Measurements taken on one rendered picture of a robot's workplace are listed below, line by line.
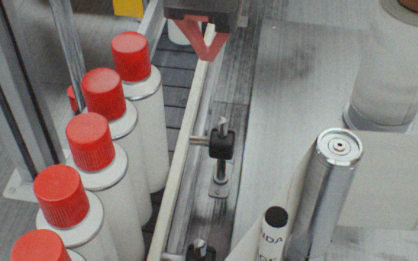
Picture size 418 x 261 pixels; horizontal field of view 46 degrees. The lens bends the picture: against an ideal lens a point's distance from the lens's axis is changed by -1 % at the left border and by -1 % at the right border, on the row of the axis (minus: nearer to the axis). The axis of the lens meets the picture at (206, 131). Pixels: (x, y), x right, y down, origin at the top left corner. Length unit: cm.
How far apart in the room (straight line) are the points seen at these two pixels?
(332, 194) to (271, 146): 23
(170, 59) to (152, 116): 27
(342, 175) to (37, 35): 65
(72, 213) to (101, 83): 11
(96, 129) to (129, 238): 14
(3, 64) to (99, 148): 18
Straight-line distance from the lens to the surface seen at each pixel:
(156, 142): 52
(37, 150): 62
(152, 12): 70
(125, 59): 45
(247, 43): 86
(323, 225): 46
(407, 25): 55
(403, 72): 58
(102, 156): 39
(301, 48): 78
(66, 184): 35
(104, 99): 41
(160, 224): 52
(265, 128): 65
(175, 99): 68
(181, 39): 76
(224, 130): 57
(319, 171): 40
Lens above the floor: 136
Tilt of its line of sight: 49 degrees down
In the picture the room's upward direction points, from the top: straight up
